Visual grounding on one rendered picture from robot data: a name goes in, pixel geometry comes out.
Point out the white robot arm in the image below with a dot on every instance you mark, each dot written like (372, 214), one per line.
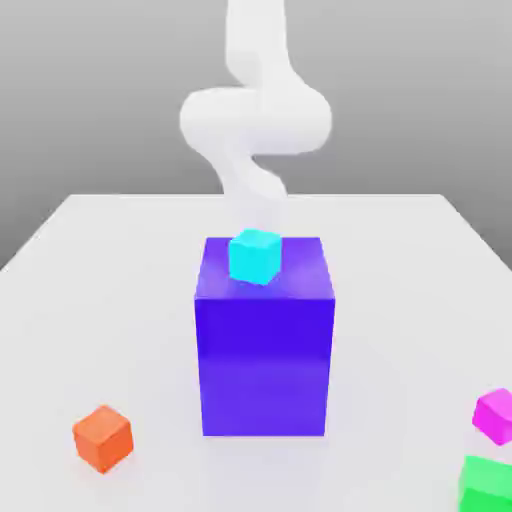
(256, 120)

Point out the small cyan cube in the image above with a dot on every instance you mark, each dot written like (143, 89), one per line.
(254, 258)

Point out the small orange cube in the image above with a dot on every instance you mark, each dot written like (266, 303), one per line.
(103, 439)

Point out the small magenta cube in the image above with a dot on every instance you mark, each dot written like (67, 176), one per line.
(495, 416)

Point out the small green cube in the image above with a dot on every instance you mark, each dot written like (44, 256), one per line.
(486, 486)

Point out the large purple box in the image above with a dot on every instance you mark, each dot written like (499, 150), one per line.
(264, 360)

